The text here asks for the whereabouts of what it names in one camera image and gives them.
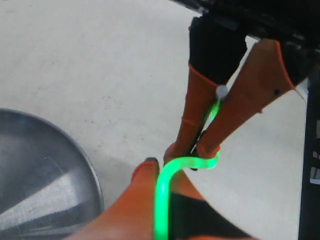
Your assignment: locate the round stainless steel plate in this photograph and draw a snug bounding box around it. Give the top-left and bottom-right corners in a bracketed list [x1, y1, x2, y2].
[0, 108, 105, 240]

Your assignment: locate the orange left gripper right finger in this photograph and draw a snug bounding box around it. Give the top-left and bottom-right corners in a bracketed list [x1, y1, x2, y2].
[163, 143, 253, 240]

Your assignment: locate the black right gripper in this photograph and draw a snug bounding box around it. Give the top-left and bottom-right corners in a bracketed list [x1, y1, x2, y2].
[176, 0, 320, 158]

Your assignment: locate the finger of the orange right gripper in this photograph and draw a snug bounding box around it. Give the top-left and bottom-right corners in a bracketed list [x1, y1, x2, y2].
[174, 65, 218, 153]

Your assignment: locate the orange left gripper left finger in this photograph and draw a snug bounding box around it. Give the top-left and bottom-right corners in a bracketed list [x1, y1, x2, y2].
[67, 157, 159, 240]

